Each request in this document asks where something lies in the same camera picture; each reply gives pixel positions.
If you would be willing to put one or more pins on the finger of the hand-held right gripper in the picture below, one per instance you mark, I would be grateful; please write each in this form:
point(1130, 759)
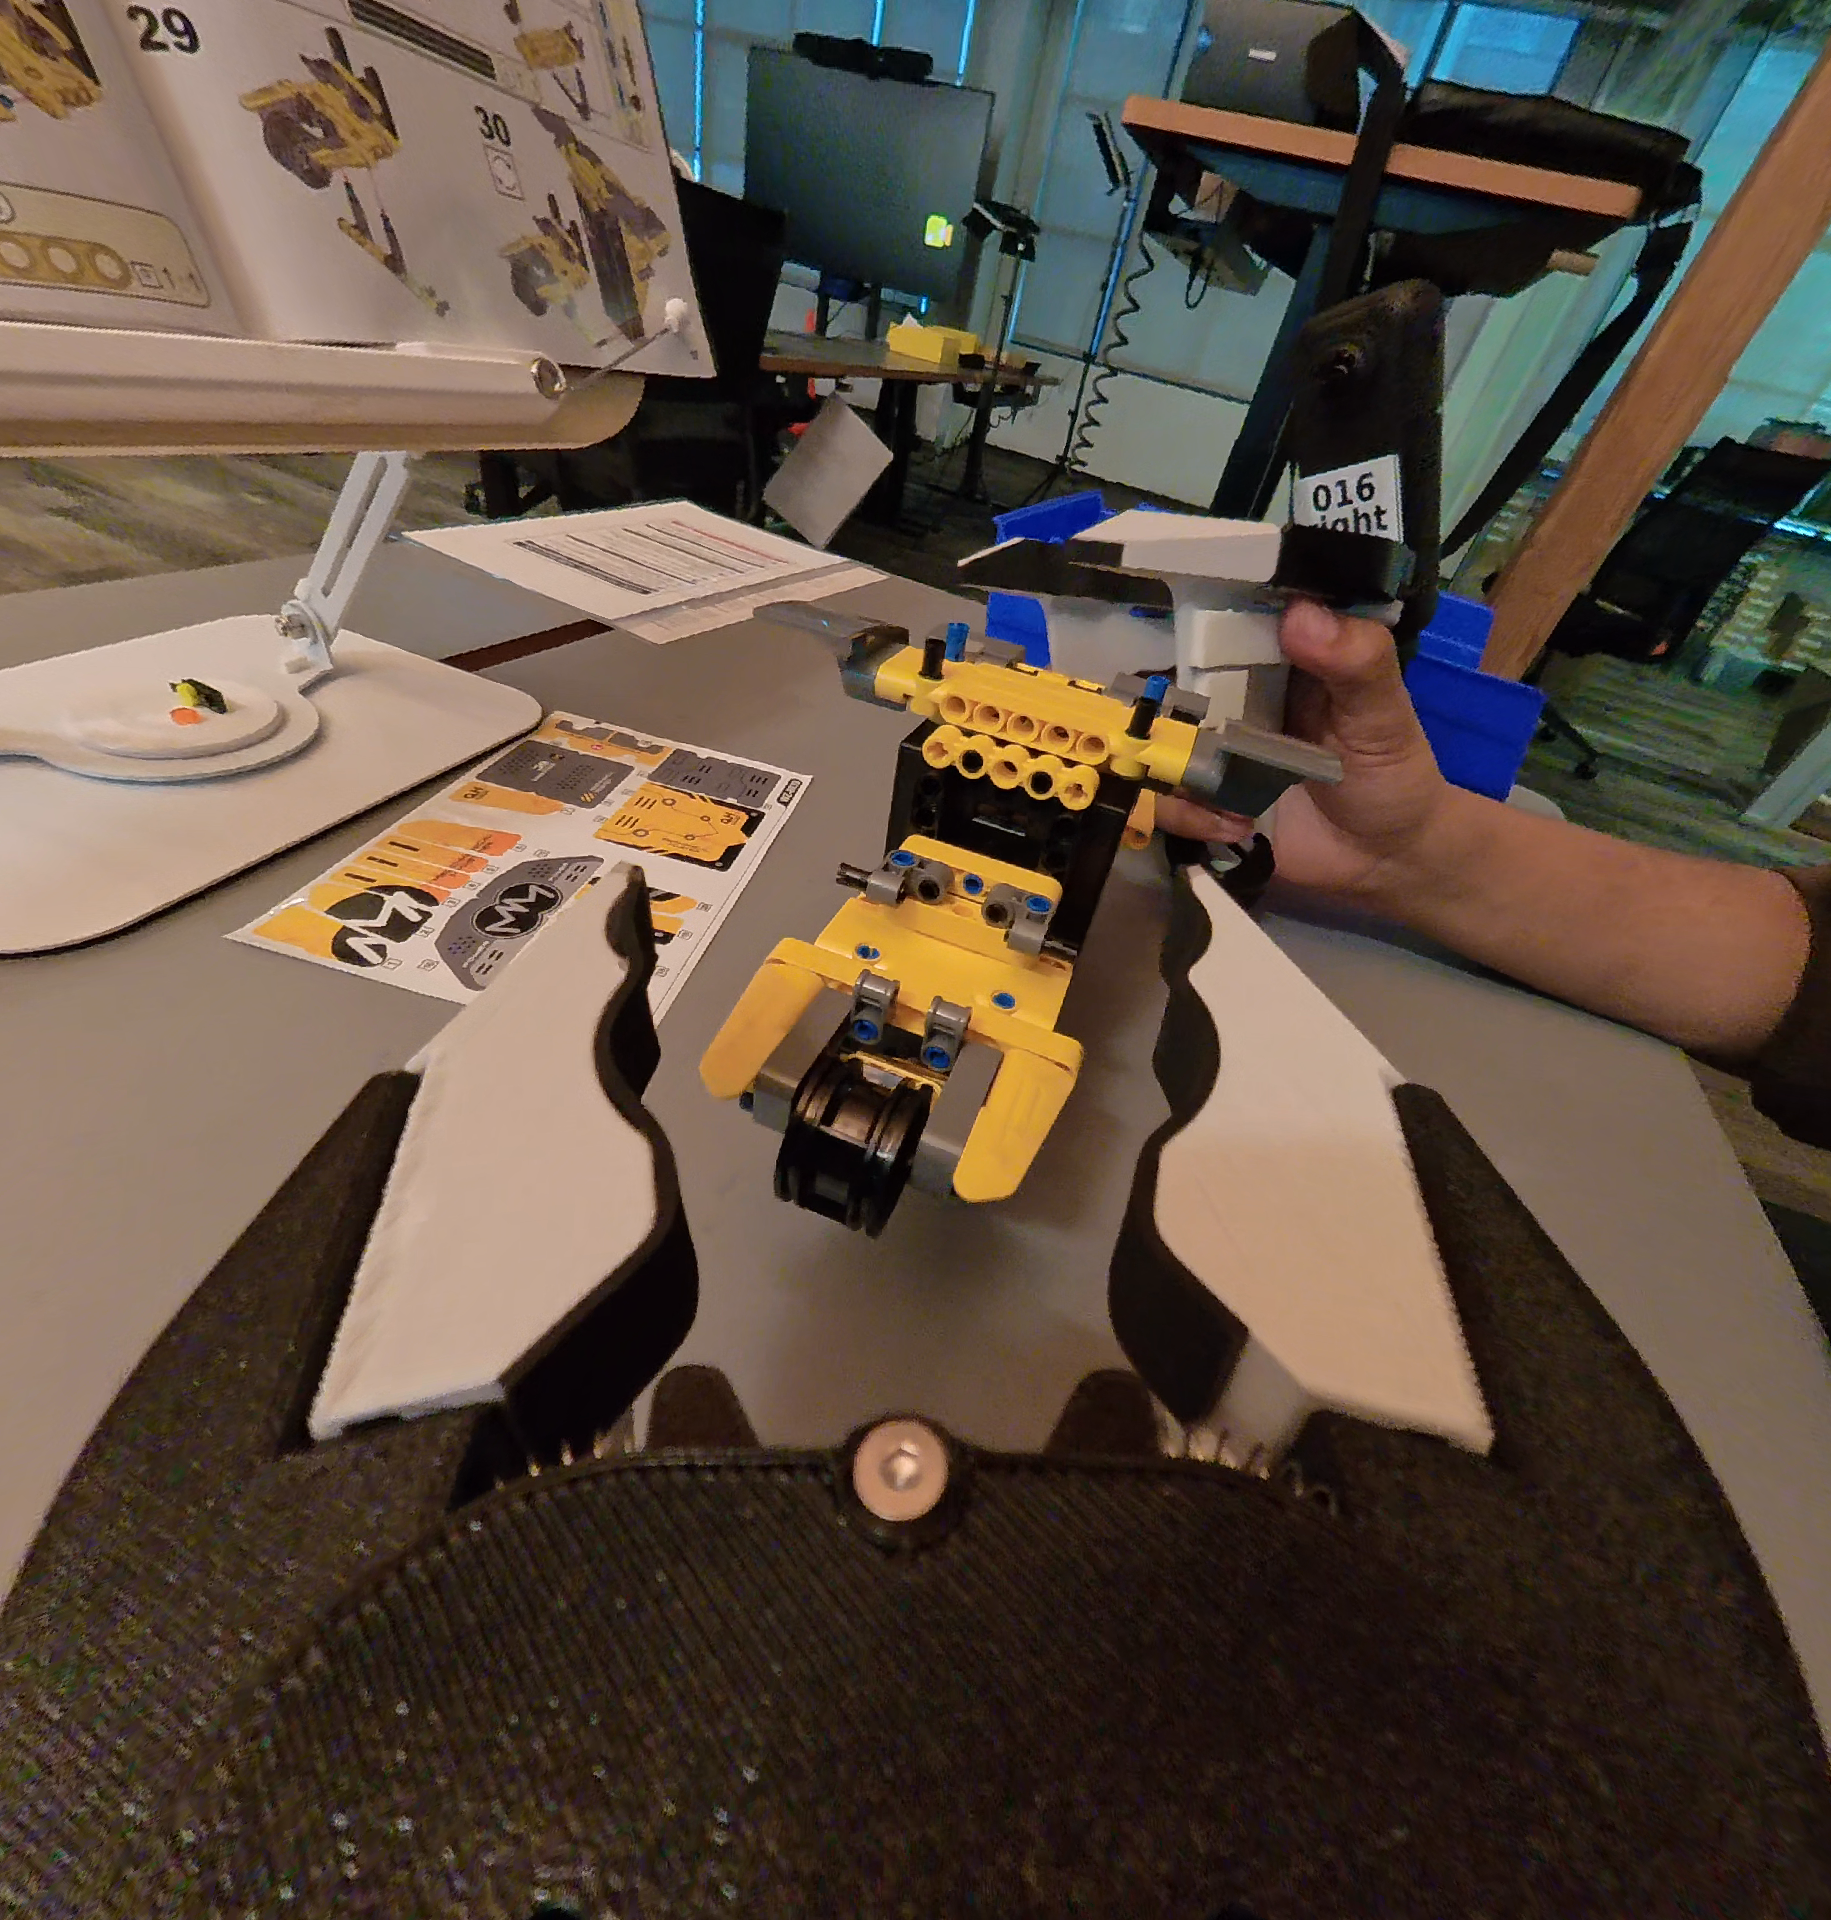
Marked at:
point(1235, 637)
point(1185, 544)

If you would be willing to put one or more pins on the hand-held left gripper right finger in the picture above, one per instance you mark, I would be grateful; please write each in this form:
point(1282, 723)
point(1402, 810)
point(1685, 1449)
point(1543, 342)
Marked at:
point(1320, 1216)

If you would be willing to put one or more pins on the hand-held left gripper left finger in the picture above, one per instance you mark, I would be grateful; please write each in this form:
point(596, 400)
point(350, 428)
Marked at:
point(495, 1189)

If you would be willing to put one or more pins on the yellow toy brick vehicle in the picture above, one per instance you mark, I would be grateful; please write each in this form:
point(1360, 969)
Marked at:
point(884, 960)

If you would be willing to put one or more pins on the person's right forearm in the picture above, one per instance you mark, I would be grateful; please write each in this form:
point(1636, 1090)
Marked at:
point(1606, 948)

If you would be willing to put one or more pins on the person's right hand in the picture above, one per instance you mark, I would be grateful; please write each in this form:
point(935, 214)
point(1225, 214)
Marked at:
point(1367, 784)

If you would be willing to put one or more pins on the blue plastic bin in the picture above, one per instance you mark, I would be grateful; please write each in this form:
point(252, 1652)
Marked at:
point(1038, 531)
point(1482, 706)

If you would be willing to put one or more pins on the wooden top standing desk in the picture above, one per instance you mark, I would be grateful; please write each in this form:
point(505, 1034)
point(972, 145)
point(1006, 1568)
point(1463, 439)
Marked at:
point(1246, 126)

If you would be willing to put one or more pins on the black bag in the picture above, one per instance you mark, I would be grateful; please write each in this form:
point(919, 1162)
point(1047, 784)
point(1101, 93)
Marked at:
point(1545, 136)

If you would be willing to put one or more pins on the dark office desk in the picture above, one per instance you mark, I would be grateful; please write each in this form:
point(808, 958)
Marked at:
point(919, 386)

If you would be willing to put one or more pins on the yellow black sticker sheet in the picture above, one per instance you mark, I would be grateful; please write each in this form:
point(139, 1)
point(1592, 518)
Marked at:
point(407, 873)

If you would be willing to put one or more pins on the wooden beam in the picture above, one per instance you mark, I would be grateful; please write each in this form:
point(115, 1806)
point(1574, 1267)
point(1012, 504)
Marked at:
point(1695, 330)

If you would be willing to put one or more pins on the yellow box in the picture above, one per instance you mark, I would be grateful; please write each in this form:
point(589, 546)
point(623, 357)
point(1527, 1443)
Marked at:
point(919, 344)

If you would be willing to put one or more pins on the black laptop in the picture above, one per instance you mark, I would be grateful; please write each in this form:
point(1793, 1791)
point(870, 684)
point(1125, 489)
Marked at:
point(1269, 60)

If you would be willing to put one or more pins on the black tripod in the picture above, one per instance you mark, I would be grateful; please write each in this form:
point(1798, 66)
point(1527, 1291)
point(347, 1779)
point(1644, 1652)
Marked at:
point(1006, 238)

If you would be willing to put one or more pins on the blank white sheet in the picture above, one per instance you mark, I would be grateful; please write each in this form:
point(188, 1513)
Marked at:
point(832, 463)

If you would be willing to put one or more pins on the white book stand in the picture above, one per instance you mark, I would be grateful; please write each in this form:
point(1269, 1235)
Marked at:
point(371, 784)

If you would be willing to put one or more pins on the black computer monitor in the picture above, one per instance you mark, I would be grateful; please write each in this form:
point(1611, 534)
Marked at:
point(875, 168)

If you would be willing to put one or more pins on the printed paper sheet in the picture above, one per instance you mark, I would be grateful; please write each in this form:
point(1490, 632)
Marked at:
point(641, 563)

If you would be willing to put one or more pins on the small yellow black brick piece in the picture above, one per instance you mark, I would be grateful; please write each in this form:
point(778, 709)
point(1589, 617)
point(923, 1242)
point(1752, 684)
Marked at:
point(199, 691)

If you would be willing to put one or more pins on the building instruction booklet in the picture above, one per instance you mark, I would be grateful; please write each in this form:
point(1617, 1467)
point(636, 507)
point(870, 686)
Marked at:
point(256, 184)

